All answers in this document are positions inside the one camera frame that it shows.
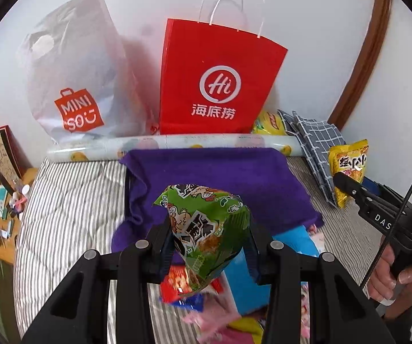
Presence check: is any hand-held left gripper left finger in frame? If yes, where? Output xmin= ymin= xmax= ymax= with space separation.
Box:
xmin=21 ymin=218 xmax=175 ymax=344

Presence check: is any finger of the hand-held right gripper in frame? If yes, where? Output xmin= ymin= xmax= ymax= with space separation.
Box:
xmin=363 ymin=177 xmax=412 ymax=209
xmin=333 ymin=171 xmax=376 ymax=207

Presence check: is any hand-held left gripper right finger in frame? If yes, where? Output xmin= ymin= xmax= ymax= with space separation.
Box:
xmin=244 ymin=215 xmax=395 ymax=344

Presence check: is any yellow orange snack packet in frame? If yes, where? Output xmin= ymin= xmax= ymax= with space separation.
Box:
xmin=328 ymin=139 xmax=370 ymax=209

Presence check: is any red snack packet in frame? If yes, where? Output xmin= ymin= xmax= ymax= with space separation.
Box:
xmin=160 ymin=263 xmax=224 ymax=303

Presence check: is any green snack packet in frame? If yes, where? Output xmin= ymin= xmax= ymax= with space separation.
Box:
xmin=152 ymin=183 xmax=251 ymax=300

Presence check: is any person's right forearm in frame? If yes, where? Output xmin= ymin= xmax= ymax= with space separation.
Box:
xmin=376 ymin=303 xmax=412 ymax=344

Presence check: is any person's right hand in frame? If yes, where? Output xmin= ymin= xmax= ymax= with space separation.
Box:
xmin=367 ymin=242 xmax=412 ymax=307

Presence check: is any light blue plastic bag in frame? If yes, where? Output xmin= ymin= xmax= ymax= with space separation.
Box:
xmin=224 ymin=224 xmax=319 ymax=318

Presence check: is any dark blue snack packet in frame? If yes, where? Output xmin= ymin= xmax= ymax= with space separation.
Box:
xmin=163 ymin=292 xmax=207 ymax=312

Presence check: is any dark checked cloth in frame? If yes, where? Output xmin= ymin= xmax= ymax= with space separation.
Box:
xmin=277 ymin=109 xmax=346 ymax=206

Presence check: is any pale pink snack packet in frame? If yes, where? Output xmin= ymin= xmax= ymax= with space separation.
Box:
xmin=182 ymin=283 xmax=242 ymax=341

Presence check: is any purple towel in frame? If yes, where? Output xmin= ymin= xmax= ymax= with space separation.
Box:
xmin=112 ymin=147 xmax=324 ymax=253

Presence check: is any yellow chips bag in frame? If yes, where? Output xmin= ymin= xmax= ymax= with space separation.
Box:
xmin=252 ymin=110 xmax=289 ymax=136

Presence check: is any fruit-print rolled mat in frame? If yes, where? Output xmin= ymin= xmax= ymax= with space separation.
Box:
xmin=46 ymin=133 xmax=305 ymax=163

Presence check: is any wooden bedside table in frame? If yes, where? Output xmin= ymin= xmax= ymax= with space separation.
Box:
xmin=0 ymin=167 xmax=40 ymax=266

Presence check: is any red paper bag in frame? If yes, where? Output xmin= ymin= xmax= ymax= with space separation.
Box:
xmin=159 ymin=0 xmax=288 ymax=135

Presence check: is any red-edged book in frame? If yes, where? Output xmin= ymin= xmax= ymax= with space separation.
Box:
xmin=0 ymin=125 xmax=24 ymax=190

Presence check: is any white plastic shopping bag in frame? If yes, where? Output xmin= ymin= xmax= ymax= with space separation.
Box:
xmin=16 ymin=0 xmax=160 ymax=142

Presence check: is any black cable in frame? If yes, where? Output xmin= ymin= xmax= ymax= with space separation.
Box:
xmin=358 ymin=165 xmax=412 ymax=289

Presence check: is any wooden door frame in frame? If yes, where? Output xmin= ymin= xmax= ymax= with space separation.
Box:
xmin=327 ymin=0 xmax=393 ymax=130

